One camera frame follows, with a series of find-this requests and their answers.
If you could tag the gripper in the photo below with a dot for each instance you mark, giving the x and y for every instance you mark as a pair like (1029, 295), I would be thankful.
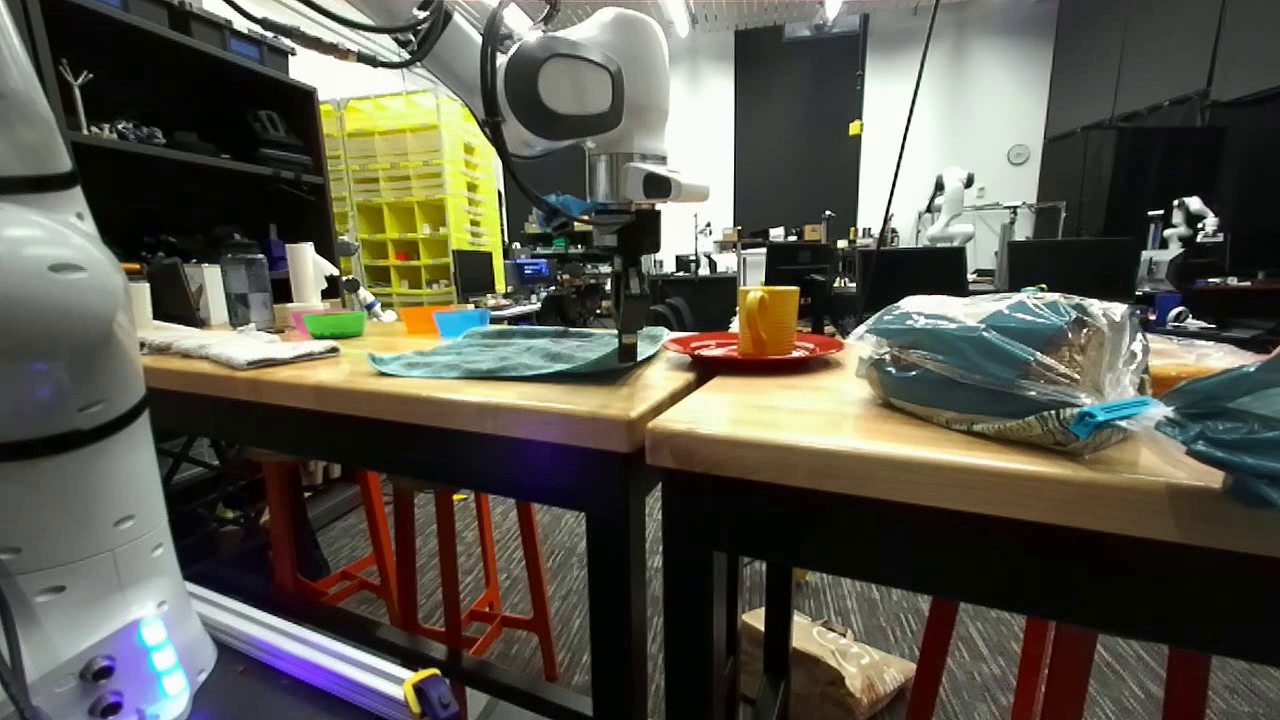
(636, 232)

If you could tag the blue towel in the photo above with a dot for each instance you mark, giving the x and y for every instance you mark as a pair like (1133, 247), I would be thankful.
(500, 352)

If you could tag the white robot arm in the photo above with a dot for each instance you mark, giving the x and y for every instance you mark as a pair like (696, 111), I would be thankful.
(1190, 218)
(950, 215)

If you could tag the paper towel roll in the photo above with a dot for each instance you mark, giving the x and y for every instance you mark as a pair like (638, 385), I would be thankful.
(301, 272)

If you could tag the folded white towel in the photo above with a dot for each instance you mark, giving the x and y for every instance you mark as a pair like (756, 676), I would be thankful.
(240, 348)

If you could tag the lit blue screen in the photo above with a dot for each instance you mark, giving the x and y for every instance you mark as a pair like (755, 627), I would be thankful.
(530, 272)

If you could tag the red plate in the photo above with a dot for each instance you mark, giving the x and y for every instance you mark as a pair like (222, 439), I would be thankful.
(715, 347)

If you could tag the yellow mug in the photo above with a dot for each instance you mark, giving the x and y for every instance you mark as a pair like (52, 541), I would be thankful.
(772, 320)

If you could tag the monitor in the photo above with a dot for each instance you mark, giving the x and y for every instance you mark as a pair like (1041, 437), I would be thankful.
(474, 273)

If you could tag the blue bowl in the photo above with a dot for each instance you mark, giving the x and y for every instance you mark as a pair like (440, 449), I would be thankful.
(460, 322)

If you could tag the yellow bin rack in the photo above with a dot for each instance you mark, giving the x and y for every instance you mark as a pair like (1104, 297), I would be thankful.
(420, 200)

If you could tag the orange bowl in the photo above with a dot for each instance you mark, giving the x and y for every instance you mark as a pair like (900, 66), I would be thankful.
(418, 318)

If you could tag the small toy robot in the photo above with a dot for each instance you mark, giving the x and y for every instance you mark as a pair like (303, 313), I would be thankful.
(362, 297)

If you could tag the green bowl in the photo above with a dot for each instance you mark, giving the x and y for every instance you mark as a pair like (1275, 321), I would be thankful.
(335, 324)

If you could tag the pink bowl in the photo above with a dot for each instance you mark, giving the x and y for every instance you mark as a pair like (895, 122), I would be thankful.
(297, 318)

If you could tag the plastic bag of blue cloths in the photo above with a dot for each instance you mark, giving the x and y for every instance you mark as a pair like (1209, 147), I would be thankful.
(990, 360)

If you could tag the dark clear container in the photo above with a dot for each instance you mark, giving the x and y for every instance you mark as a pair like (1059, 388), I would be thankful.
(247, 290)

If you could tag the orange stool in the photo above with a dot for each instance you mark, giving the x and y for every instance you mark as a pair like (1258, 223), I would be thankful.
(490, 610)
(285, 530)

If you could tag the white box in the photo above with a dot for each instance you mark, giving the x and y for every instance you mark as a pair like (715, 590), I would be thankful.
(210, 295)

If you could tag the row of monitors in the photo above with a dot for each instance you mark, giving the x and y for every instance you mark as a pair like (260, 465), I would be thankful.
(1070, 268)

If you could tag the black shelf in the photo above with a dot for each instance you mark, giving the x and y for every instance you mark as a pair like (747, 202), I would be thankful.
(180, 195)

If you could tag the brown paper bag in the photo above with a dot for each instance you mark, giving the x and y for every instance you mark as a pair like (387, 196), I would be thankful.
(820, 670)

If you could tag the white cup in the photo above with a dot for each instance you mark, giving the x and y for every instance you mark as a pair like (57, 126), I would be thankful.
(140, 303)

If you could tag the yellow clamp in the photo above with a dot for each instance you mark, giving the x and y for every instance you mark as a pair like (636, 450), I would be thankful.
(432, 695)

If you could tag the blue bag clip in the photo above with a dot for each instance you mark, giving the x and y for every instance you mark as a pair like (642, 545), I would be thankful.
(1110, 414)

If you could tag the bag with orange content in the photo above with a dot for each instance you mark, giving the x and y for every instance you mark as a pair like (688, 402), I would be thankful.
(1180, 365)

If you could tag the red stool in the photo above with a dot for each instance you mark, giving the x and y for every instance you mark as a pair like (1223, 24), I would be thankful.
(1060, 670)

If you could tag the blue cloth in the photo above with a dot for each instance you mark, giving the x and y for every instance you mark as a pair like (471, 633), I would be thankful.
(1235, 425)

